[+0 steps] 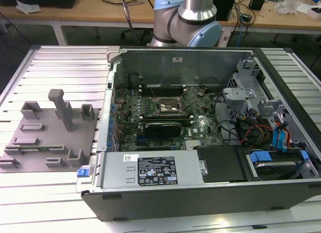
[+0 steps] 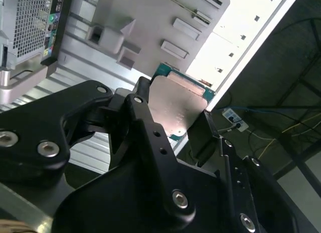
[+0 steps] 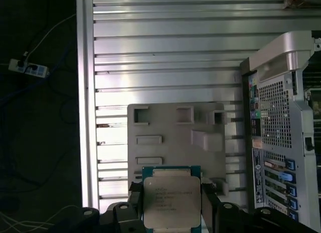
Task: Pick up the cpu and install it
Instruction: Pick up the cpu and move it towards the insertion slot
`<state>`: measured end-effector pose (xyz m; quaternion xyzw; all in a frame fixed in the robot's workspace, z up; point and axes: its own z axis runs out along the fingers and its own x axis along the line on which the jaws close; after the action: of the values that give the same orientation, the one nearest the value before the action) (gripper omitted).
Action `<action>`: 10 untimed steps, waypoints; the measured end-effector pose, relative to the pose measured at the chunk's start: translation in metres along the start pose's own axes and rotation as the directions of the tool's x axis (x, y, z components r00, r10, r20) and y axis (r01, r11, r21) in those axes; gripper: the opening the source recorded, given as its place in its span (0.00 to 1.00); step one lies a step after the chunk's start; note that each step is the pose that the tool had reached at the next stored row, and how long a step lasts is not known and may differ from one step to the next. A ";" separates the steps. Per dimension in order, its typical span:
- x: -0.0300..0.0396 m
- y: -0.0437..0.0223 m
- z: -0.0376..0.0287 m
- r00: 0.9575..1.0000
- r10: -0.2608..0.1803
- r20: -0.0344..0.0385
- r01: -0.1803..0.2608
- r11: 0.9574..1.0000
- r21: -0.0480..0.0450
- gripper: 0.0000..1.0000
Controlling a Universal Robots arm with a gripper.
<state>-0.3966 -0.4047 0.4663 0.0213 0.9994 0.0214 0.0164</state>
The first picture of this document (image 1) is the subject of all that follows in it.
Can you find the metal socket cover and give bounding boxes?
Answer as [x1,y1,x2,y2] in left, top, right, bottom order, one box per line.
[176,88,199,111]

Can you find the CPU socket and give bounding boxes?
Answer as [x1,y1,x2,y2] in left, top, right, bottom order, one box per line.
[153,95,185,116]

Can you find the black graphics card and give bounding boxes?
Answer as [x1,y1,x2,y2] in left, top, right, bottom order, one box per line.
[143,121,183,139]

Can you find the silver chipset heatsink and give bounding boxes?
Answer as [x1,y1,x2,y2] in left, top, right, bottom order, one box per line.
[185,139,203,150]

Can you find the green motherboard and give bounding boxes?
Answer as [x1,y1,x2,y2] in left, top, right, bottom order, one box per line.
[110,85,228,153]

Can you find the silver power supply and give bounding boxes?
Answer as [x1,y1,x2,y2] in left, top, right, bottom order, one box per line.
[99,151,204,191]

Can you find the silver drive cage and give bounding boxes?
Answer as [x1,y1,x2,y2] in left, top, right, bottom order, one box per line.
[222,59,266,121]

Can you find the black plastic shroud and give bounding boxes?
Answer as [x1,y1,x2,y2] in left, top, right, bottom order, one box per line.
[195,145,249,184]

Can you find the black PC case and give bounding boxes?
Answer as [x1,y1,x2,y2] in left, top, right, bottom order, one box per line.
[75,46,321,222]

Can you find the hard disk blue carrier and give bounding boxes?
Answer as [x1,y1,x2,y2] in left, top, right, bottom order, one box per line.
[247,149,309,181]

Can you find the grey parts rack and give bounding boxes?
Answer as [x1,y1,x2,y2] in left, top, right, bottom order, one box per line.
[0,89,101,174]

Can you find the wooden desk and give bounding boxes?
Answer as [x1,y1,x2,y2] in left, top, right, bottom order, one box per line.
[0,0,321,47]

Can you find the black power adapter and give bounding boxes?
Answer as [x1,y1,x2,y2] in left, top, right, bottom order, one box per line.
[249,0,266,11]

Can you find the clear plastic bag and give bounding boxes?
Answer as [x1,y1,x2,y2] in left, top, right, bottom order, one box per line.
[274,0,302,14]

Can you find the white crumpled bag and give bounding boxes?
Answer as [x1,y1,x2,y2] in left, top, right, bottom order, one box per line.
[16,0,41,15]

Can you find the white cardboard box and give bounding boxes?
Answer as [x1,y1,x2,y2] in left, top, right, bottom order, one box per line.
[300,4,321,20]

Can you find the grey case handle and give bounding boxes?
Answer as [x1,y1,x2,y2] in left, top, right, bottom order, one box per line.
[106,46,121,65]

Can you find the black power cable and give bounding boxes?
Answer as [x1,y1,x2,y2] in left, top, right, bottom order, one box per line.
[217,117,243,146]

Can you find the grey cable with connector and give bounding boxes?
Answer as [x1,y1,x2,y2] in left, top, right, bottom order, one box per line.
[122,0,140,46]

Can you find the red yellow power wires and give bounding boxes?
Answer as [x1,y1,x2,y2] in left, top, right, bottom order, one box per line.
[240,124,274,145]

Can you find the blue hanging cable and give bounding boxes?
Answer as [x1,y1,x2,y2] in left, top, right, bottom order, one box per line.
[238,24,246,47]

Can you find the blue SATA cable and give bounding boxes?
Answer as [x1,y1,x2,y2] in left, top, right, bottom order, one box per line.
[272,121,291,153]

